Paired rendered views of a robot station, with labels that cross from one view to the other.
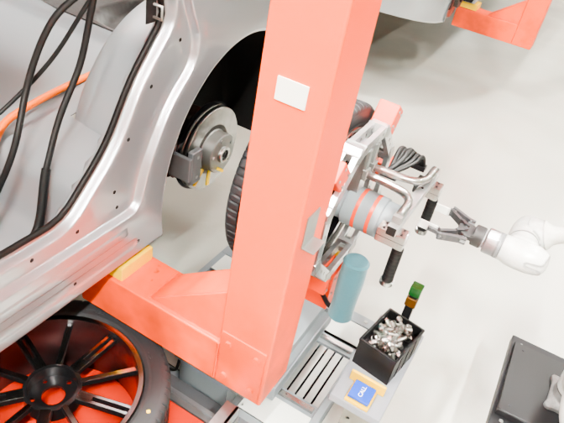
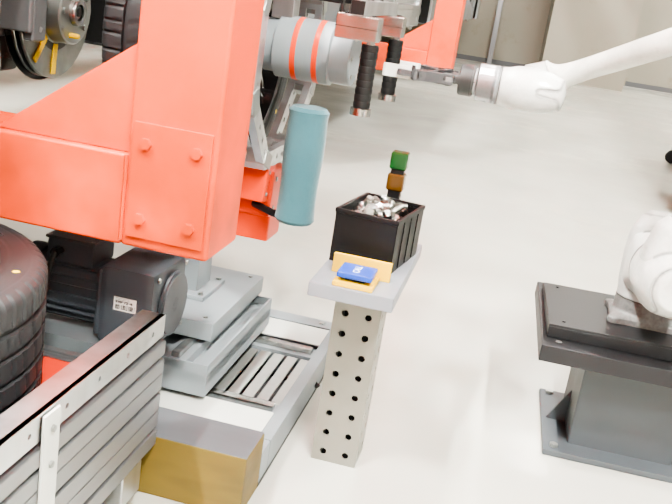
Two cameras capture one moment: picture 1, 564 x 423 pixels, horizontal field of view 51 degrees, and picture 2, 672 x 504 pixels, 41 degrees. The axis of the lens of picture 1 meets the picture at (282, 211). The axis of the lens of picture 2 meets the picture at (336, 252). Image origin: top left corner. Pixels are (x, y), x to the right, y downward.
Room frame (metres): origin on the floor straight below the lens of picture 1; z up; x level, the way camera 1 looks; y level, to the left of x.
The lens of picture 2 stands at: (-0.45, 0.08, 1.01)
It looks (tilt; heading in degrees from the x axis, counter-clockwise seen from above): 17 degrees down; 347
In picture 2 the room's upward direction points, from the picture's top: 9 degrees clockwise
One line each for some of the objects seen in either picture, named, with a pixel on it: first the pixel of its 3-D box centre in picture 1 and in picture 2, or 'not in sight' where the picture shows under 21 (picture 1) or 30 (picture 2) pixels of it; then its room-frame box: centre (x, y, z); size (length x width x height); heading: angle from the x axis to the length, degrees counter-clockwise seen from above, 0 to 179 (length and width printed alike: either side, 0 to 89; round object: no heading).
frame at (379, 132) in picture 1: (348, 202); (281, 45); (1.65, -0.22, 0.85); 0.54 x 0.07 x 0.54; 157
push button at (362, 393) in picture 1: (361, 394); (357, 274); (1.19, -0.36, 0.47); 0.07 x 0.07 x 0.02; 67
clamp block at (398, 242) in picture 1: (392, 235); (358, 26); (1.41, -0.34, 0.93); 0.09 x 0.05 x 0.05; 67
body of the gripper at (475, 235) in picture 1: (471, 232); (456, 78); (1.65, -0.64, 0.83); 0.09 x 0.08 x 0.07; 66
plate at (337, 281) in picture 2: (360, 396); (356, 281); (1.19, -0.36, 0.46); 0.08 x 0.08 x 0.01; 67
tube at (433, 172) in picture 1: (407, 160); not in sight; (1.69, -0.37, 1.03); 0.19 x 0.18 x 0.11; 67
